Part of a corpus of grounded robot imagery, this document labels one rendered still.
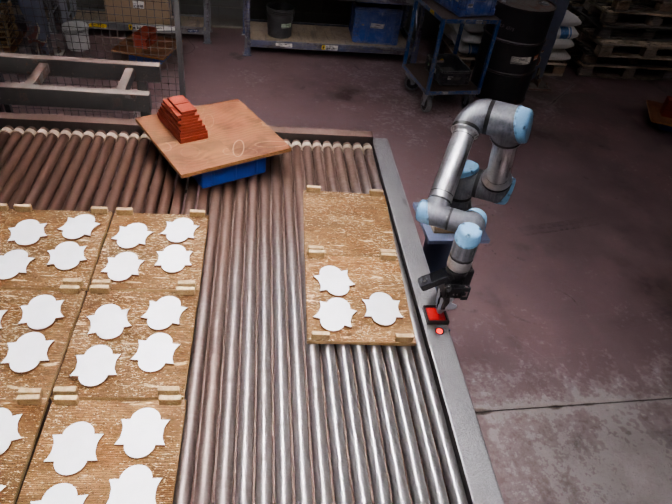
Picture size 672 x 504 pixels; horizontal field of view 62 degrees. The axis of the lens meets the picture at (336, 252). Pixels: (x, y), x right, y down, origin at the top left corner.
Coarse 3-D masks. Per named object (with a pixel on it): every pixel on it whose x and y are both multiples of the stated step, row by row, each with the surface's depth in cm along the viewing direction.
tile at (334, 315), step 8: (320, 304) 187; (328, 304) 187; (336, 304) 187; (344, 304) 188; (320, 312) 184; (328, 312) 184; (336, 312) 185; (344, 312) 185; (352, 312) 185; (320, 320) 181; (328, 320) 182; (336, 320) 182; (344, 320) 182; (328, 328) 179; (336, 328) 179
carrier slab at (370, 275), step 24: (312, 264) 203; (336, 264) 204; (360, 264) 206; (384, 264) 207; (312, 288) 193; (360, 288) 196; (384, 288) 197; (312, 312) 185; (360, 312) 187; (408, 312) 190; (336, 336) 178; (360, 336) 179; (384, 336) 180
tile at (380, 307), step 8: (376, 296) 192; (384, 296) 193; (368, 304) 189; (376, 304) 189; (384, 304) 190; (392, 304) 190; (368, 312) 186; (376, 312) 187; (384, 312) 187; (392, 312) 187; (376, 320) 184; (384, 320) 184; (392, 320) 185
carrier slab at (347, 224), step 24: (312, 192) 237; (336, 192) 239; (312, 216) 224; (336, 216) 226; (360, 216) 228; (384, 216) 230; (312, 240) 213; (336, 240) 215; (360, 240) 216; (384, 240) 218
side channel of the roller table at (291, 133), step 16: (0, 112) 256; (48, 128) 257; (80, 128) 259; (96, 128) 260; (112, 128) 260; (128, 128) 261; (272, 128) 272; (288, 128) 273; (304, 128) 275; (352, 144) 278
